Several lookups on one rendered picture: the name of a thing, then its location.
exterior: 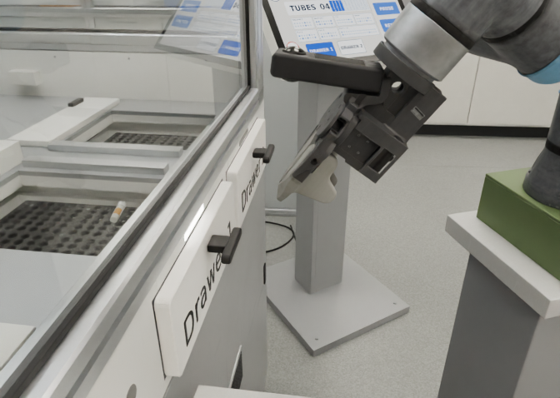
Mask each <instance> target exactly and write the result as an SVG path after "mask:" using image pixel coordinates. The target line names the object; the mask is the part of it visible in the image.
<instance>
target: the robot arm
mask: <svg viewBox="0 0 560 398"><path fill-rule="evenodd" d="M410 2H411V3H412V4H411V3H410ZM410 2H409V3H408V4H407V6H406V7H405V8H404V9H403V10H402V12H401V13H400V14H399V15H398V17H397V18H396V19H395V21H394V22H393V23H392V25H391V26H390V27H389V29H388V30H387V31H386V32H385V33H384V38H385V40H386V42H384V41H381V42H380V43H379V44H378V45H377V46H376V48H375V49H374V50H373V53H374V54H375V55H376V56H377V58H378V59H379V60H380V61H381V62H382V63H383V64H384V65H386V67H385V69H383V67H382V65H381V63H380V62H371V61H365V60H359V59H354V58H348V57H338V56H332V55H326V54H321V53H315V52H305V51H304V50H303V49H301V48H300V47H295V46H290V47H285V48H279V49H278V50H277V51H276V52H275V53H274V54H273V55H272V61H271V68H270V73H271V75H272V76H273V77H278V78H281V79H283V80H284V81H287V82H298V81H301V82H311V83H316V84H322V85H328V86H334V87H344V91H343V92H342V93H341V94H340V95H339V96H338V97H337V98H336V99H335V101H334V102H333V103H332V104H331V105H330V107H329V108H328V109H327V110H326V112H325V113H324V114H323V116H322V118H321V120H320V122H319V123H318V125H317V126H316V127H315V129H314V130H313V131H312V133H311V135H310V136H309V137H308V139H307V140H306V141H305V143H304V144H303V145H302V147H301V149H300V150H299V152H298V153H297V155H296V156H295V157H294V159H293V160H292V162H291V164H290V165H289V167H288V168H287V170H286V171H285V173H284V174H283V176H282V178H281V180H280V181H279V184H278V188H277V199H278V200H279V201H283V200H284V199H286V198H287V197H288V196H290V195H291V194H292V193H298V194H301V195H303V196H305V197H309V198H311V199H313V200H315V201H319V202H321V203H330V202H332V201H333V200H334V199H335V198H336V196H337V192H336V190H335V188H334V187H335V185H336V184H337V182H338V180H337V178H336V176H335V174H334V171H335V170H336V169H337V167H338V160H337V158H336V156H337V155H339V156H341V157H343V158H344V159H345V162H346V163H347V164H348V165H350V166H351V167H353V168H354V169H355V170H357V171H358V172H360V173H361V174H363V175H364V176H365V177H366V178H368V179H369V180H371V181H372V182H374V183H375V184H376V183H377V182H378V180H379V179H380V178H381V177H382V176H383V175H384V174H385V173H386V172H387V171H388V170H389V169H390V167H391V166H392V165H393V164H394V163H395V162H396V161H397V160H398V159H399V158H400V157H401V156H402V154H403V153H404V152H405V151H406V150H407V149H408V145H407V142H408V140H409V139H410V138H411V137H412V136H413V135H414V134H415V133H416V132H417V131H418V129H419V128H420V127H421V126H422V125H423V124H424V123H425V122H426V121H427V120H428V119H429V118H430V116H431V115H432V114H433V113H435V111H436V110H437V109H438V108H439V107H440V106H441V105H442V104H443V103H444V102H445V101H446V100H447V99H446V97H445V96H443V95H442V91H441V90H440V89H439V88H437V87H436V86H435V84H433V81H434V80H435V81H436V82H441V81H442V80H443V79H444V78H445V77H446V76H447V75H448V74H449V73H450V72H451V71H452V69H453V68H454V67H455V66H456V65H457V64H458V63H459V61H460V60H461V59H462V58H463V57H464V56H465V55H466V54H467V52H468V53H471V54H473V55H476V56H479V57H485V58H488V59H491V60H494V61H498V62H503V63H506V64H508V65H511V66H513V67H515V68H516V69H517V72H518V73H519V74H520V75H521V76H523V77H527V78H528V79H530V80H531V81H533V82H535V83H538V84H554V83H557V82H560V0H411V1H410ZM395 82H400V83H401V84H400V85H399V86H398V87H392V85H393V84H394V83H395ZM558 93H559V96H558V100H557V105H556V107H555V111H554V114H553V117H552V122H551V126H550V129H549V132H548V135H547V140H546V143H545V147H544V148H543V150H542V152H541V153H540V154H539V156H538V157H537V159H536V161H535V162H534V163H533V165H532V167H531V168H530V169H529V170H528V171H527V173H526V176H525V178H524V182H523V185H522V186H523V189H524V191H525V192H526V193H527V194H528V195H529V196H530V197H531V198H533V199H534V200H536V201H539V202H541V203H542V204H544V205H546V206H550V207H552V208H555V209H558V210H560V90H559V91H558ZM394 155H395V157H393V156H394ZM388 162H389V163H388ZM387 163H388V164H387ZM386 164H387V166H386V167H385V168H384V169H383V167H384V166H385V165H386ZM382 169H383V170H382ZM381 170H382V171H381ZM380 171H381V172H380ZM379 172H380V173H379Z"/></svg>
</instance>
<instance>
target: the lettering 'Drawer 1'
mask: <svg viewBox="0 0 560 398"><path fill-rule="evenodd" d="M218 255H219V259H218ZM220 258H221V253H218V254H217V259H216V270H217V271H219V269H220V267H221V262H220V266H219V268H218V263H219V261H220ZM212 282H213V283H214V263H213V272H212V269H211V271H210V282H209V279H208V277H207V283H208V287H209V290H211V287H212ZM203 289H204V290H205V292H204V293H203ZM202 293H203V295H202ZM204 295H205V301H204V304H203V298H204ZM201 296H202V301H201V307H202V309H203V307H204V306H205V302H206V301H207V291H206V286H203V288H202V291H201ZM198 301H199V297H198V299H197V303H196V305H195V309H196V317H197V322H198ZM190 315H191V316H192V331H191V335H190V337H189V339H188V332H187V325H186V322H187V320H188V317H189V316H190ZM193 327H194V315H193V311H190V312H188V314H187V317H186V319H185V321H184V330H185V336H186V343H187V347H188V343H189V341H190V340H191V337H192V334H193Z"/></svg>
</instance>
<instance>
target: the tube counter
mask: <svg viewBox="0 0 560 398"><path fill-rule="evenodd" d="M317 3H318V5H319V7H320V9H321V12H322V13H327V12H351V11H365V10H370V8H369V6H368V2H367V0H317Z"/></svg>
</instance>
